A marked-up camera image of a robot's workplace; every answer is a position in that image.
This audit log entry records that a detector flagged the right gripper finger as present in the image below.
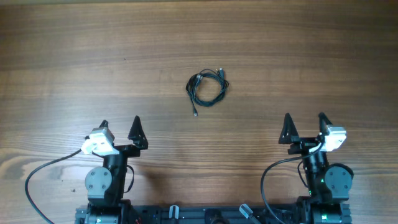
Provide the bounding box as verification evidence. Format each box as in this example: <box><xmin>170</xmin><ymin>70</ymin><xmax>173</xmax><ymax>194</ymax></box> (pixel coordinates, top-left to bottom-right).
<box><xmin>318</xmin><ymin>112</ymin><xmax>332</xmax><ymax>134</ymax></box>
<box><xmin>278</xmin><ymin>113</ymin><xmax>300</xmax><ymax>144</ymax></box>

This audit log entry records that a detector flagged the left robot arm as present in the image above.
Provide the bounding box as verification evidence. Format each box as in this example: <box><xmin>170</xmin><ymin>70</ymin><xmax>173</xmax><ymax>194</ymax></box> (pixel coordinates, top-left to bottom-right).
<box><xmin>75</xmin><ymin>116</ymin><xmax>149</xmax><ymax>224</ymax></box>

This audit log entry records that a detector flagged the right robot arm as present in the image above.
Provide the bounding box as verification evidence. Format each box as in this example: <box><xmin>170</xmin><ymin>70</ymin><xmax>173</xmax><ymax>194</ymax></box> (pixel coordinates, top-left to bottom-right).
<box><xmin>279</xmin><ymin>113</ymin><xmax>354</xmax><ymax>224</ymax></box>

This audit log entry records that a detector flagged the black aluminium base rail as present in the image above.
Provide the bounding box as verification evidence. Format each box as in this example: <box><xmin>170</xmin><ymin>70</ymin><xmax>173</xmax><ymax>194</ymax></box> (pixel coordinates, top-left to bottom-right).
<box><xmin>74</xmin><ymin>203</ymin><xmax>353</xmax><ymax>224</ymax></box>

